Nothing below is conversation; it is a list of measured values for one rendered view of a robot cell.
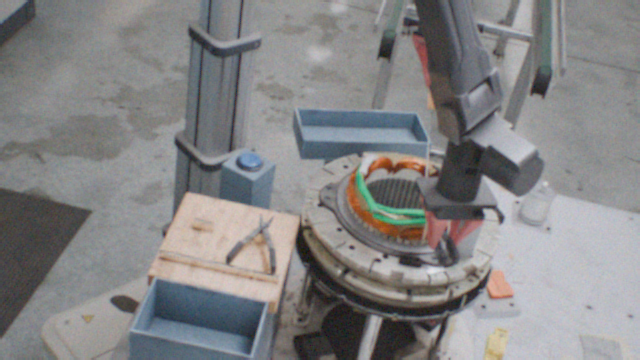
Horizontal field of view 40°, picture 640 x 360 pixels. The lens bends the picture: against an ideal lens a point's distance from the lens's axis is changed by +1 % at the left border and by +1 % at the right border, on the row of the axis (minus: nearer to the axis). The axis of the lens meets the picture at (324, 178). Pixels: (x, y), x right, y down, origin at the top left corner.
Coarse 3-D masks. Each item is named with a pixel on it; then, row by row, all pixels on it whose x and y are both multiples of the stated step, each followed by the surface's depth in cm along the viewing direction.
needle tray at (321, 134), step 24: (312, 120) 167; (336, 120) 168; (360, 120) 169; (384, 120) 170; (408, 120) 171; (312, 144) 157; (336, 144) 158; (360, 144) 159; (384, 144) 160; (408, 144) 161
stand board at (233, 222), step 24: (192, 216) 135; (216, 216) 136; (240, 216) 137; (264, 216) 138; (288, 216) 139; (168, 240) 130; (192, 240) 131; (216, 240) 132; (240, 240) 132; (288, 240) 134; (168, 264) 126; (240, 264) 128; (264, 264) 129; (288, 264) 133; (216, 288) 124; (240, 288) 124; (264, 288) 125
